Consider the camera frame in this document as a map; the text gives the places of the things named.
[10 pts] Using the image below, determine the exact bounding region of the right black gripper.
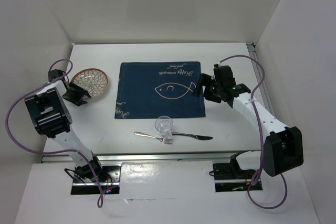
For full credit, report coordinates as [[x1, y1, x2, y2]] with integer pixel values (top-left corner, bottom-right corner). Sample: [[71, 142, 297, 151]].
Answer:
[[192, 73, 223, 103]]

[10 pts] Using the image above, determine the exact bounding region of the floral ceramic plate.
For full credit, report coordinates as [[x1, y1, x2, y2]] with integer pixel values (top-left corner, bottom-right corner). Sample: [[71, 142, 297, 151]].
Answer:
[[71, 68, 109, 100]]

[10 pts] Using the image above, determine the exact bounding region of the blue fish placemat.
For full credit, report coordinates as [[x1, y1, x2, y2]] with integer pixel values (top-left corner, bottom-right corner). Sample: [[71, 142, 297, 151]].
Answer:
[[114, 61, 206, 119]]

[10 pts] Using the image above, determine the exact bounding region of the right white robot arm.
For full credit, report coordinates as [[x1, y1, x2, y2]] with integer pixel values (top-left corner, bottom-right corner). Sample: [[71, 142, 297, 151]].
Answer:
[[193, 65, 304, 177]]

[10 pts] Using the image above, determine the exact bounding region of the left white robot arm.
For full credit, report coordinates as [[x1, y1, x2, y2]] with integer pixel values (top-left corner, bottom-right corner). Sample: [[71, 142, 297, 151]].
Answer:
[[25, 69, 104, 182]]

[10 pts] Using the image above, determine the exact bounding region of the silver table knife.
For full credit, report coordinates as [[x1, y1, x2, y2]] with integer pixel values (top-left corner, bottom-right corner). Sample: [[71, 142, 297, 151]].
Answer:
[[172, 132, 213, 141]]

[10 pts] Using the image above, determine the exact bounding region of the clear drinking glass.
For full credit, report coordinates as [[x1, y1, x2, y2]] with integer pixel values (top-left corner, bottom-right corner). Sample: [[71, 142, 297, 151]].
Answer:
[[155, 116, 173, 138]]

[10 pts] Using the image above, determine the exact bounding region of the silver fork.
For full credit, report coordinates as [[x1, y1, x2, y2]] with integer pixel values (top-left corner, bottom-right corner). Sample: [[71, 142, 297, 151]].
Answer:
[[134, 132, 174, 145]]

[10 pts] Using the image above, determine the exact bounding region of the aluminium right side rail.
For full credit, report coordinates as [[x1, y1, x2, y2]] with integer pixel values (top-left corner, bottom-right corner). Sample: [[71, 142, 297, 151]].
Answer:
[[246, 43, 276, 115]]

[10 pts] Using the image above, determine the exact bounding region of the aluminium rail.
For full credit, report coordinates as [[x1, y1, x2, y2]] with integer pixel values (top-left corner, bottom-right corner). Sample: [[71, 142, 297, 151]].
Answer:
[[246, 43, 276, 115], [40, 151, 263, 164]]

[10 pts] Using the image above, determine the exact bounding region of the aluminium front rail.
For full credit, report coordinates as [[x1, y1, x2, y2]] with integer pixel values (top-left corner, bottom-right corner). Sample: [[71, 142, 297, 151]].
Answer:
[[40, 151, 263, 164]]

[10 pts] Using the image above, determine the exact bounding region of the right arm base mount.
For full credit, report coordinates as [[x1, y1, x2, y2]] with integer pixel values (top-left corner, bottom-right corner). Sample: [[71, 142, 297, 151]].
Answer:
[[208, 152, 256, 193]]

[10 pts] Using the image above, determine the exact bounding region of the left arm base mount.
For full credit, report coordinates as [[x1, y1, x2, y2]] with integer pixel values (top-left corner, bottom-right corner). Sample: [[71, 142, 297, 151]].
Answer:
[[64, 164, 121, 195]]

